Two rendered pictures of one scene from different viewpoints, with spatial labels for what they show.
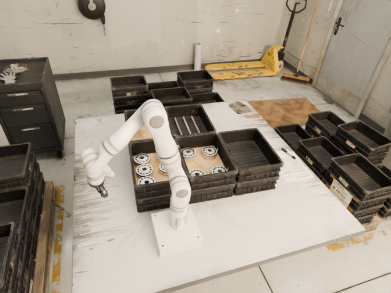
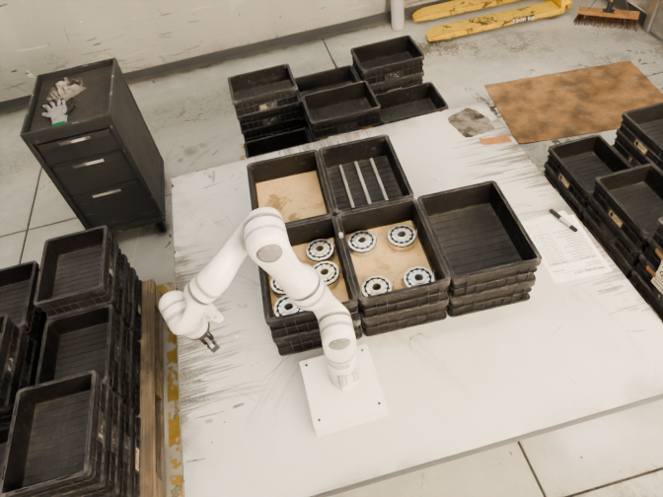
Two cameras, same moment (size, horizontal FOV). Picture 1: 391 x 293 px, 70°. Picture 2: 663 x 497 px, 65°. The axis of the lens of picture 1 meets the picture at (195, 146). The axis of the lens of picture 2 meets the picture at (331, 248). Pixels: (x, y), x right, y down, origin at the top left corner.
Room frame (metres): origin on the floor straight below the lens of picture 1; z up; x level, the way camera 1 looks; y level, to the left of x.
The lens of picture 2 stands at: (0.19, -0.16, 2.26)
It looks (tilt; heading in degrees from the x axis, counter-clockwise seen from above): 48 degrees down; 15
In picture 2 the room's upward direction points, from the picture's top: 10 degrees counter-clockwise
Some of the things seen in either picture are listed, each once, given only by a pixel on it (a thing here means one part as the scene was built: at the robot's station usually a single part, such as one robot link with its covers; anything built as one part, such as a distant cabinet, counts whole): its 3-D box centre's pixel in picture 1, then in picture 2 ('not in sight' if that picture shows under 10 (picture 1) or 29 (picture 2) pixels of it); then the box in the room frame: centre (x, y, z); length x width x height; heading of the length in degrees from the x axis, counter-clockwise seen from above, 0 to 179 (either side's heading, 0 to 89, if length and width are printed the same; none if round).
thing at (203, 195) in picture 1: (202, 172); (391, 275); (1.35, -0.06, 0.76); 0.40 x 0.30 x 0.12; 17
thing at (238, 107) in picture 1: (239, 107); (470, 120); (2.34, -0.39, 0.71); 0.22 x 0.19 x 0.01; 20
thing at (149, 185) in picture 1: (156, 160); (303, 266); (1.26, 0.23, 0.92); 0.40 x 0.30 x 0.02; 17
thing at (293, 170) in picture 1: (289, 164); (563, 245); (1.55, -0.69, 0.70); 0.33 x 0.23 x 0.01; 20
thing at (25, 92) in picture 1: (34, 111); (108, 159); (2.42, 1.68, 0.45); 0.60 x 0.45 x 0.90; 20
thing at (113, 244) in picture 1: (191, 197); (381, 306); (1.49, 0.01, 0.35); 1.60 x 1.60 x 0.70; 20
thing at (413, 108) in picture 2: (204, 111); (407, 125); (2.86, -0.08, 0.31); 0.40 x 0.30 x 0.34; 110
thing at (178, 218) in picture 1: (178, 212); (342, 363); (0.94, 0.06, 0.85); 0.09 x 0.09 x 0.17; 32
